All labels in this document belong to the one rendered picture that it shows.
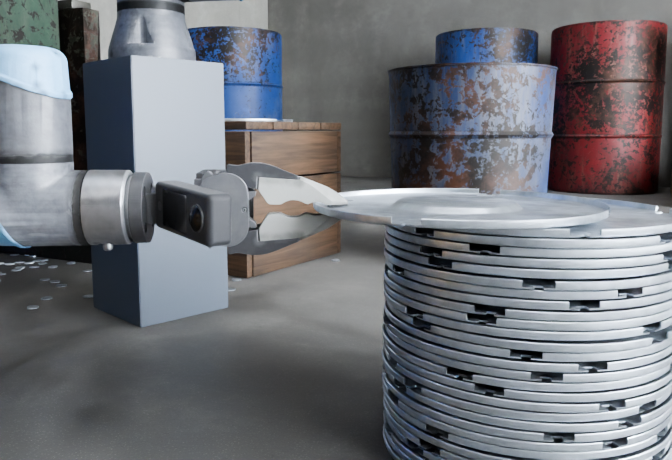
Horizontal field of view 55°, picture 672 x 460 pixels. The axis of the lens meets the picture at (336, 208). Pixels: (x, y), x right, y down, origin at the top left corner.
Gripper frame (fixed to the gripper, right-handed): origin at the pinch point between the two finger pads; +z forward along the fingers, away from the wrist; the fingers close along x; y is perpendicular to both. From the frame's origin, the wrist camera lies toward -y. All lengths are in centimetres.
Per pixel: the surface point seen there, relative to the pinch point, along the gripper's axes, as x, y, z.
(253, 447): 25.3, 0.8, -8.6
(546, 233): 0.6, -14.0, 15.8
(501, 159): -1, 79, 45
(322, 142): -5, 101, 5
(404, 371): 15.2, -5.2, 6.1
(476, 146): -4, 80, 39
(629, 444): 19.0, -13.7, 24.1
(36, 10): -35, 95, -61
